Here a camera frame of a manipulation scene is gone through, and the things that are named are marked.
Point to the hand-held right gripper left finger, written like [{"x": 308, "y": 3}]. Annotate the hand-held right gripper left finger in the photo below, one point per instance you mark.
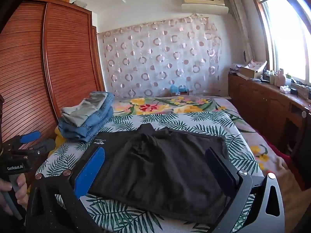
[{"x": 89, "y": 173}]

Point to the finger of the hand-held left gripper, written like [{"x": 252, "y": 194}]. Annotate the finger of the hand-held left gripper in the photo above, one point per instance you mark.
[
  {"x": 30, "y": 136},
  {"x": 41, "y": 148}
]

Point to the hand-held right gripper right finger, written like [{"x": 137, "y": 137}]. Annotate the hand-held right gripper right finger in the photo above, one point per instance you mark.
[{"x": 218, "y": 167}]

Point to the black pants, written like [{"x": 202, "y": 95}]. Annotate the black pants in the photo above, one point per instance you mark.
[{"x": 158, "y": 170}]

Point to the folded grey-green pants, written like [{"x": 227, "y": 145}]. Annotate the folded grey-green pants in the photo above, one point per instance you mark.
[{"x": 82, "y": 111}]

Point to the person's left hand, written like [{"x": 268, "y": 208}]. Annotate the person's left hand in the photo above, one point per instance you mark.
[{"x": 20, "y": 194}]

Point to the yellow cloth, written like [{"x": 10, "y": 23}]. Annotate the yellow cloth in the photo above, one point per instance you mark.
[{"x": 58, "y": 140}]

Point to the folded blue jeans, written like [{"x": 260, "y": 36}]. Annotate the folded blue jeans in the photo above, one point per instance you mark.
[
  {"x": 105, "y": 102},
  {"x": 90, "y": 128}
]

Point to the palm leaf bed sheet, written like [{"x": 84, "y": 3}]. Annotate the palm leaf bed sheet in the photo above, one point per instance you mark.
[{"x": 189, "y": 123}]

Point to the red cloth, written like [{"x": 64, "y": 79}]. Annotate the red cloth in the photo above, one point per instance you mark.
[{"x": 281, "y": 153}]

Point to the wooden sideboard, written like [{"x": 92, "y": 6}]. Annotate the wooden sideboard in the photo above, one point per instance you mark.
[{"x": 262, "y": 102}]

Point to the wooden slatted wardrobe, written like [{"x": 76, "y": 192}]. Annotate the wooden slatted wardrobe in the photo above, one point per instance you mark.
[{"x": 68, "y": 65}]

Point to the floral blanket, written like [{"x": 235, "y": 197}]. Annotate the floral blanket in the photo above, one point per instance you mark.
[{"x": 155, "y": 106}]

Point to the blue toy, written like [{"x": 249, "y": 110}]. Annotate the blue toy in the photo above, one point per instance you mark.
[{"x": 175, "y": 89}]

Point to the cardboard box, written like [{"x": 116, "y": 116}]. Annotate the cardboard box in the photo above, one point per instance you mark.
[{"x": 249, "y": 71}]

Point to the white tissue pack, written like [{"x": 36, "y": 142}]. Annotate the white tissue pack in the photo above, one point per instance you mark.
[{"x": 284, "y": 89}]

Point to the pale plastic bottle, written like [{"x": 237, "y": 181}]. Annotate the pale plastic bottle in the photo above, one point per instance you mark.
[{"x": 281, "y": 79}]

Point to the circle-patterned sheer curtain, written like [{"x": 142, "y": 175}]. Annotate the circle-patterned sheer curtain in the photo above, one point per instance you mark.
[{"x": 160, "y": 58}]

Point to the white bundled curtain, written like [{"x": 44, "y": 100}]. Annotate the white bundled curtain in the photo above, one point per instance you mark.
[{"x": 239, "y": 21}]

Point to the wall air conditioner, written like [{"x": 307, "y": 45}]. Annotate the wall air conditioner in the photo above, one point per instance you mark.
[{"x": 205, "y": 3}]

